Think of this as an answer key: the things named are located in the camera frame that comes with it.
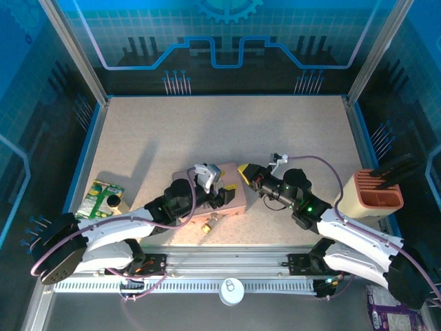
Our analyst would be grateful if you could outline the pink tin box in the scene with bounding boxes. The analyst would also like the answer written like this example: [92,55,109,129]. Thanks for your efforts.
[171,161,247,225]

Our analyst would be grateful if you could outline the purple snack packet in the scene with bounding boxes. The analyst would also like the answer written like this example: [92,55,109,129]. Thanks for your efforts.
[365,284,428,331]

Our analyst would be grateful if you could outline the green juice carton black cap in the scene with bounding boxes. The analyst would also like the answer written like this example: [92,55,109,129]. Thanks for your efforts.
[74,171,130,221]

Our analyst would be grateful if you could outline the white round lock-icon button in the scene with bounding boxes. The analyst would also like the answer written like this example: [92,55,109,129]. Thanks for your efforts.
[218,277,246,306]

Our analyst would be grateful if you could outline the beige terracotta knife block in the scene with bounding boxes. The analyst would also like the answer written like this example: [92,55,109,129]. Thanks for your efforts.
[332,168,404,220]

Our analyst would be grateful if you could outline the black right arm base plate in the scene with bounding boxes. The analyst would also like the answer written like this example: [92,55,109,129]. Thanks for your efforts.
[287,253,345,277]

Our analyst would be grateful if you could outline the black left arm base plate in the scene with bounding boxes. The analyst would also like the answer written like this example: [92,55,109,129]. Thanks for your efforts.
[105,253,169,277]

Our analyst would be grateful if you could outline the aluminium mounting rail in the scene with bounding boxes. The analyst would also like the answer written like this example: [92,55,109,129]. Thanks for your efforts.
[141,245,313,277]

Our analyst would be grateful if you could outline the aluminium frame post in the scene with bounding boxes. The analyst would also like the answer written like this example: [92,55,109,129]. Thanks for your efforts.
[37,0,110,106]
[347,0,416,103]

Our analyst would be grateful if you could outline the black knife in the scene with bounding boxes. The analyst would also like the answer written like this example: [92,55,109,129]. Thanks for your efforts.
[377,161,420,182]
[376,170,416,191]
[377,153,418,175]

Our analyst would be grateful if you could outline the white slotted cable duct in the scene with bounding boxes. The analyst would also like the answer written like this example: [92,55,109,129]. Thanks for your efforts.
[53,278,318,294]

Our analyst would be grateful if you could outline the brass padlock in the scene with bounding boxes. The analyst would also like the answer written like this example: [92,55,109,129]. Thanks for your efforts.
[201,213,221,234]

